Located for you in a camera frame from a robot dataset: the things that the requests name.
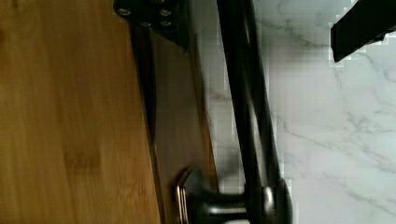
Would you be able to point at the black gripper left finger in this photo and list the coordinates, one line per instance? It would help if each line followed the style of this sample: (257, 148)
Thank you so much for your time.
(168, 18)

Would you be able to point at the bamboo tea organiser box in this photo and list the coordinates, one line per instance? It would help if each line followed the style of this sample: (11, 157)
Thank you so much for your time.
(74, 143)

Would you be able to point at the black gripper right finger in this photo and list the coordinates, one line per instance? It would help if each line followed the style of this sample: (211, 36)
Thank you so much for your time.
(367, 22)

